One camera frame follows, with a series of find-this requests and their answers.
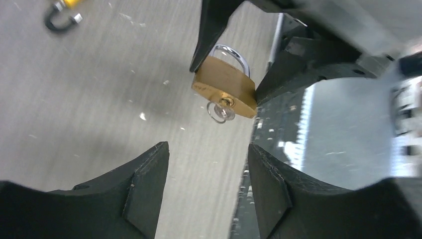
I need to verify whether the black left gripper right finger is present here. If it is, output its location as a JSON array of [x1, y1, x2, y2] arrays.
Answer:
[[248, 144, 422, 239]]

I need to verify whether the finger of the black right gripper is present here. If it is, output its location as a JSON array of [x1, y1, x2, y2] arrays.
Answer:
[[256, 34, 393, 104], [190, 0, 244, 72]]

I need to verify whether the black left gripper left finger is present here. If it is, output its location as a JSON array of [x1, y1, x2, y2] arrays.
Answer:
[[0, 141, 169, 239]]

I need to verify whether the brass padlock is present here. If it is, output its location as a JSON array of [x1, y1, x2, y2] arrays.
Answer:
[[192, 44, 257, 119]]

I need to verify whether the small silver key with ring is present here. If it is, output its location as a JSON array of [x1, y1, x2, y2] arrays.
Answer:
[[206, 97, 236, 124]]

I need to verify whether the yellow small padlock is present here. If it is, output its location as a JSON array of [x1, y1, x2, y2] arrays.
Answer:
[[43, 0, 83, 34]]

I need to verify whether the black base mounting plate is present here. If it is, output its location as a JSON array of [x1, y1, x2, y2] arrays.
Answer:
[[229, 13, 306, 239]]

